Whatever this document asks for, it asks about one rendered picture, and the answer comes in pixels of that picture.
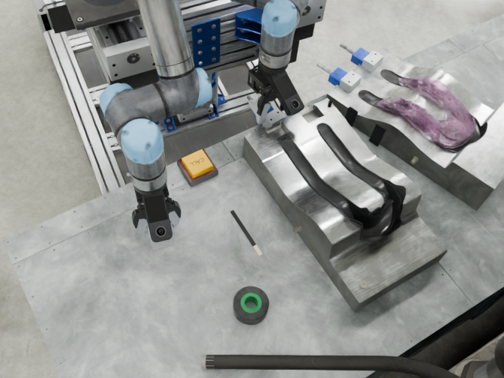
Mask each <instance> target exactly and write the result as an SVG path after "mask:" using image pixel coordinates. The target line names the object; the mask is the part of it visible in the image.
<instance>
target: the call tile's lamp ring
mask: <svg viewBox="0 0 504 378"><path fill-rule="evenodd" d="M202 150H203V151H204V153H205V155H206V156H207V158H208V159H209V160H210V162H211V164H212V165H213V168H214V170H212V171H210V172H207V173H206V174H204V175H201V176H199V177H197V178H195V179H193V180H192V178H191V177H190V176H189V174H188V172H187V170H186V169H185V168H184V166H183V165H182V162H181V161H182V159H180V160H177V161H178V163H179V165H180V166H181V168H182V169H183V171H184V173H185V174H186V176H187V177H188V179H189V180H190V182H191V183H192V182H195V181H197V180H199V179H201V178H203V177H205V176H208V175H210V174H212V173H214V172H216V171H218V169H217V168H216V166H215V165H214V164H213V162H212V160H211V159H210V157H209V156H208V155H207V153H206V151H205V150H204V149H202Z"/></svg>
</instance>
